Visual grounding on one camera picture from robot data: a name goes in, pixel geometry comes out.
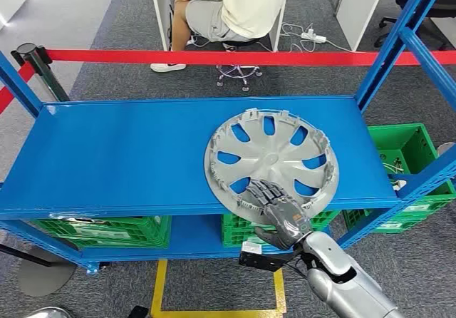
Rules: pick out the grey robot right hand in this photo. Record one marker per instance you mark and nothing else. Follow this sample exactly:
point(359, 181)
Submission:
point(285, 221)

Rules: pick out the round shiny metal base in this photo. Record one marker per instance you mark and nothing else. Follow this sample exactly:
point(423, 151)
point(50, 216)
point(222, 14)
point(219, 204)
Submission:
point(48, 313)

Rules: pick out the white desk panel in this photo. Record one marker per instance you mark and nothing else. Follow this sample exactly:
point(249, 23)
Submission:
point(359, 9)

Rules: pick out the chrome swivel stool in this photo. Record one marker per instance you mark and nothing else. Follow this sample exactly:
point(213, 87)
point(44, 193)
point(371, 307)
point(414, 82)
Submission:
point(238, 70)

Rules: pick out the white power strip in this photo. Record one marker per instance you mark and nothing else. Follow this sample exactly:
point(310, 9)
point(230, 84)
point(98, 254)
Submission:
point(313, 36)

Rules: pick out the black stanchion post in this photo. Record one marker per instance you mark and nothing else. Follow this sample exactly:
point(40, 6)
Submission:
point(46, 77)

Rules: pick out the green plastic crate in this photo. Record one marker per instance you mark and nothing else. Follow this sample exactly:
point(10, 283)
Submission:
point(107, 231)
point(235, 231)
point(402, 141)

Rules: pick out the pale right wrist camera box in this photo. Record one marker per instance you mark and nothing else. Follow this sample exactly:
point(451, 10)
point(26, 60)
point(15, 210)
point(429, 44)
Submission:
point(251, 248)

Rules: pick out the seated person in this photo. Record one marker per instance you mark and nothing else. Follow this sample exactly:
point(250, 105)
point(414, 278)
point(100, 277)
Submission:
point(249, 4)

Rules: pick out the grey plastic wheel hubcap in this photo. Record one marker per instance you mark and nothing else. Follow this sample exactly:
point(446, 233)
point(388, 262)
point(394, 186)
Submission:
point(270, 160)

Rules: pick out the blue metal shelf rack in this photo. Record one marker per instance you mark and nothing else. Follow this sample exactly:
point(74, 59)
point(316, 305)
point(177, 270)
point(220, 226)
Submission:
point(124, 155)

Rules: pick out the black office chair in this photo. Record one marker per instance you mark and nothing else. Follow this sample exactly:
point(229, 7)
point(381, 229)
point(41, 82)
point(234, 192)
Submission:
point(442, 4)

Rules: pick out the black robot left foot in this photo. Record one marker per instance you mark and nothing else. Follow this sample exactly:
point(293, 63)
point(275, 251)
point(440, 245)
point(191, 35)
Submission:
point(139, 313)

